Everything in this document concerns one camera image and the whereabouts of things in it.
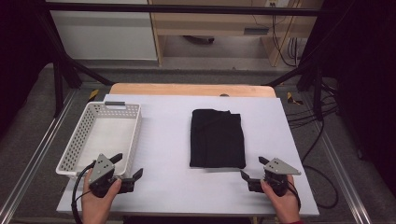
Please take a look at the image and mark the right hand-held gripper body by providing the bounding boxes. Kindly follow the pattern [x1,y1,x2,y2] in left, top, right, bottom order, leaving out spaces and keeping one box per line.
[247,157,302,198]

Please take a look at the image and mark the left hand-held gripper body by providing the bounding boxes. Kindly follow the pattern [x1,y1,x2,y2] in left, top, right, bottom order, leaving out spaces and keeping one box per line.
[88,152,135,199]

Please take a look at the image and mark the white perforated plastic basket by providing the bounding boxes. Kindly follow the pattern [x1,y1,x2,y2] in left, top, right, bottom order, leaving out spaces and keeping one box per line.
[55,101,143,180]

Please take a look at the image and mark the black cloth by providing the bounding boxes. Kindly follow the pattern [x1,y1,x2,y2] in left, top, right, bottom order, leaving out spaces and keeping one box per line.
[189,108,247,170]

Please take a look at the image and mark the person's left hand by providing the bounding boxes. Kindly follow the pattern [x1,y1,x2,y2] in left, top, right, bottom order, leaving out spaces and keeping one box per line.
[81,169,122,218]

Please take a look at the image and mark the person's right hand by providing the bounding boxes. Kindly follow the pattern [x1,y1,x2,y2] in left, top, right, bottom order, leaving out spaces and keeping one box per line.
[260,175,302,222]

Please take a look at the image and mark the white board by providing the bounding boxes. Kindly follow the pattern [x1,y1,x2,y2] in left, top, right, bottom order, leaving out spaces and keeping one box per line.
[56,93,320,217]

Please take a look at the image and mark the wooden board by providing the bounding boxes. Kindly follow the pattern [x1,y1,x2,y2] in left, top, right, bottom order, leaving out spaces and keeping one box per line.
[109,82,277,99]

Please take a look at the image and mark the white cabinet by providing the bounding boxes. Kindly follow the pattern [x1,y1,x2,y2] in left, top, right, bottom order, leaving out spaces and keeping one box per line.
[49,0,158,62]

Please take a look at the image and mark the dark curtain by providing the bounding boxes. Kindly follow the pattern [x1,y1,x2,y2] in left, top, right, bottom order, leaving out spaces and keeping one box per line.
[298,0,396,188]
[0,0,54,138]

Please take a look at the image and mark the grey power strip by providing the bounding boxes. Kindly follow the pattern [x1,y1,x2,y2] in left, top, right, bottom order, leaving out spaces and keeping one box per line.
[243,27,270,35]

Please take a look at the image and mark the light wooden desk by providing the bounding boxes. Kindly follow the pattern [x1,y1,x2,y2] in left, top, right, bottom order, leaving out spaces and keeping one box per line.
[148,0,325,68]

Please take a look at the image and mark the black metal crossbar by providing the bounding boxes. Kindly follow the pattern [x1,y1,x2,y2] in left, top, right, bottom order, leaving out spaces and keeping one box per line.
[46,1,323,17]

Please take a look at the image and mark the left hand-held gripper cable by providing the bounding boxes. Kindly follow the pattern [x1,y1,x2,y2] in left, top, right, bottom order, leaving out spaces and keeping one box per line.
[70,160,97,224]

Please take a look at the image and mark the hand-held gripper cable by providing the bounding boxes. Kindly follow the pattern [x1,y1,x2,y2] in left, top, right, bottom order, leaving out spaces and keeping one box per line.
[70,160,97,224]
[288,164,339,210]

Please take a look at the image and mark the black floor cable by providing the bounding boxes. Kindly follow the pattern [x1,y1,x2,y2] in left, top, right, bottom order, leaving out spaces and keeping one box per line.
[301,118,325,163]

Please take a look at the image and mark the aluminium floor rail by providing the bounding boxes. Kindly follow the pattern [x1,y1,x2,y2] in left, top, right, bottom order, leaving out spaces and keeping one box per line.
[303,92,373,224]
[0,90,78,224]

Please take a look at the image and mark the bundle of black cables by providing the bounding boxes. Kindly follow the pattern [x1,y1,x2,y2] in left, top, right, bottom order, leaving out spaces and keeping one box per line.
[286,82,340,129]

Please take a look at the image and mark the right hand-held gripper cable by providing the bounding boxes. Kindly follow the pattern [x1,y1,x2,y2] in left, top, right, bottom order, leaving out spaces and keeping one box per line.
[288,164,339,210]

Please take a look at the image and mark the black metal frame leg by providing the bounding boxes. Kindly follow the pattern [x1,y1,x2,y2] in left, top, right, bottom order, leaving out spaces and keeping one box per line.
[36,12,115,119]
[264,55,325,121]

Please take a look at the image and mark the black hanging desk cables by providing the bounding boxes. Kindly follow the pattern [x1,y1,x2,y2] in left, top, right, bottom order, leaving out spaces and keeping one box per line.
[251,13,302,68]

